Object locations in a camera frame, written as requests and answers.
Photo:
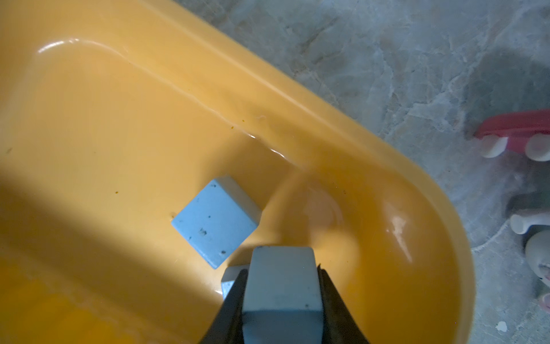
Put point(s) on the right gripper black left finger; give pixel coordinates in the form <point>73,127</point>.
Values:
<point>227,325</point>

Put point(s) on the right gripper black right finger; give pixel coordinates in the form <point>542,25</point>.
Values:
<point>338,324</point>

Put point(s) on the blue long block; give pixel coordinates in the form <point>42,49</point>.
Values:
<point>229,277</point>

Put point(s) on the blue cube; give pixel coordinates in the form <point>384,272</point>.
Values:
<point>282,300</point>
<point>218,220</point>

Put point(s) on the blue cube bottom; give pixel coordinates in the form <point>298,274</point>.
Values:
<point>218,220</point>

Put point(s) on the yellow plastic basket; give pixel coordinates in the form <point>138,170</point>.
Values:
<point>115,114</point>

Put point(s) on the pink white small toy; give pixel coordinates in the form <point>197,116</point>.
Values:
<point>524,135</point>

